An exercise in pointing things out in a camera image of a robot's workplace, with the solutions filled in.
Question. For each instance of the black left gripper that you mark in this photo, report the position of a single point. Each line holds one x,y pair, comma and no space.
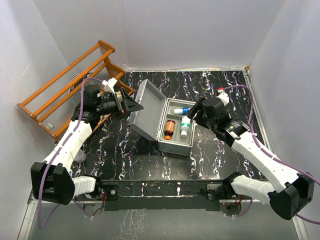
128,104

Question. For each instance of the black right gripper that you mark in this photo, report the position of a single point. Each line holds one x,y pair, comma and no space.
193,112

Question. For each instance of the blue white tube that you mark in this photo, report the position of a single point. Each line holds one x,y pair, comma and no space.
181,111

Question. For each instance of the white green-label bottle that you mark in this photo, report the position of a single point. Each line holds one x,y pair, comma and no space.
185,126

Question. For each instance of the grey plastic tray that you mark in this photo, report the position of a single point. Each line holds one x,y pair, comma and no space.
168,115

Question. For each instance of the silver metal medicine case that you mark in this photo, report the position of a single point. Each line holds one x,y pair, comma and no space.
158,123

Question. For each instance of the brown medicine bottle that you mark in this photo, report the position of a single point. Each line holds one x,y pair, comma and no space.
169,129

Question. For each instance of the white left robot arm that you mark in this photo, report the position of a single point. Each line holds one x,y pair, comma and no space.
51,179

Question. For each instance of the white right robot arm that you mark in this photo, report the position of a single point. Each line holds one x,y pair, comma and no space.
286,190

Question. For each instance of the white medicine box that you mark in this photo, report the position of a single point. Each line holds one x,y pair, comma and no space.
119,96

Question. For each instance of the wooden shelf rack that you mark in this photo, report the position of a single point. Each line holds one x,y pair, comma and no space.
52,105

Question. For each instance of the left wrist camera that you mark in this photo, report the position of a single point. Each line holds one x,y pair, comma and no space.
108,85

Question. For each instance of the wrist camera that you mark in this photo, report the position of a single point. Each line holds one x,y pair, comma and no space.
223,96
108,85

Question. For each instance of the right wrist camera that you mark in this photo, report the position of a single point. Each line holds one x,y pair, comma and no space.
223,96

